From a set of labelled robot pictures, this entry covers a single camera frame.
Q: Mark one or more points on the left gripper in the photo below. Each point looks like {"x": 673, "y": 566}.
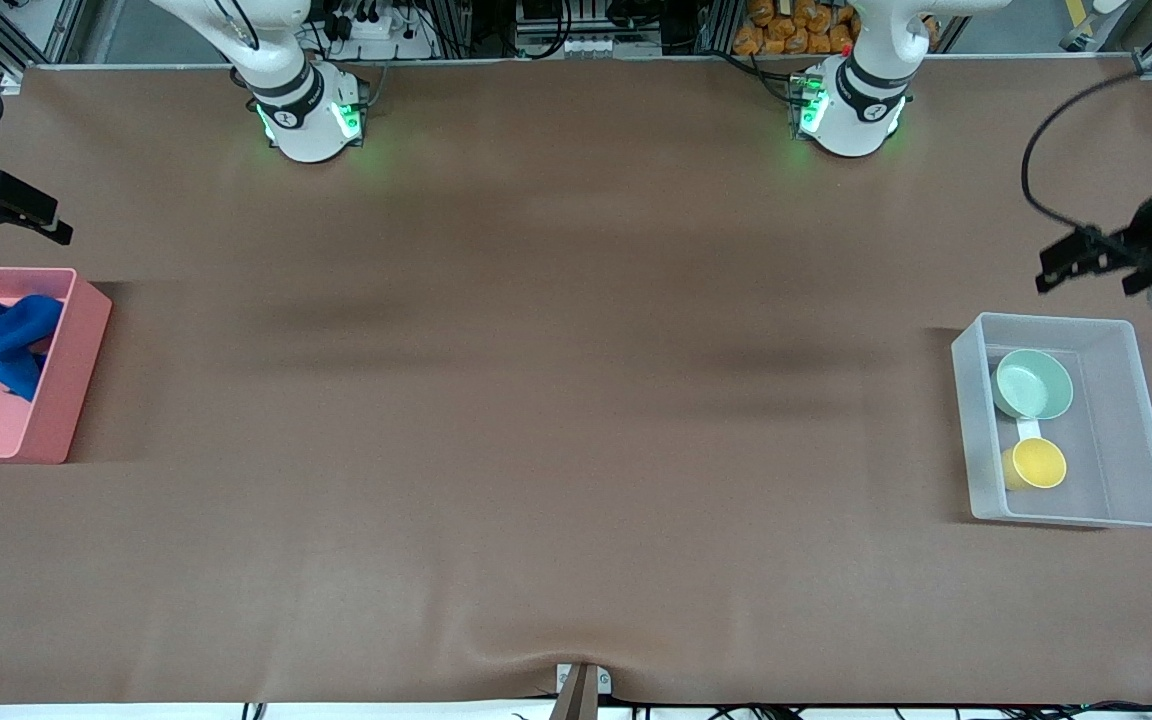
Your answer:
{"x": 1143, "y": 237}

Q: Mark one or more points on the blue cloth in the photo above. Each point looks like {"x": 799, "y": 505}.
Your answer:
{"x": 11, "y": 340}

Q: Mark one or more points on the mint green bowl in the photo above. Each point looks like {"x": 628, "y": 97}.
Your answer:
{"x": 1034, "y": 385}

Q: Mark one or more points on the yellow plastic cup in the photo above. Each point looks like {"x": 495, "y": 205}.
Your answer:
{"x": 1038, "y": 463}

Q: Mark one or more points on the clear plastic bin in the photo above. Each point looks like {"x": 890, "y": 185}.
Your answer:
{"x": 1126, "y": 420}

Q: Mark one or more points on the white rectangular sticker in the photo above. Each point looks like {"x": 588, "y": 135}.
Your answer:
{"x": 1029, "y": 428}

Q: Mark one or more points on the bag of orange bread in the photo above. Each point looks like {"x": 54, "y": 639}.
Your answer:
{"x": 796, "y": 30}

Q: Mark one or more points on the white power strip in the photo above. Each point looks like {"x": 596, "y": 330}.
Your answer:
{"x": 381, "y": 35}

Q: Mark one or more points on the metal table clamp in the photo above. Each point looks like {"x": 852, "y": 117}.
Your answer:
{"x": 583, "y": 690}

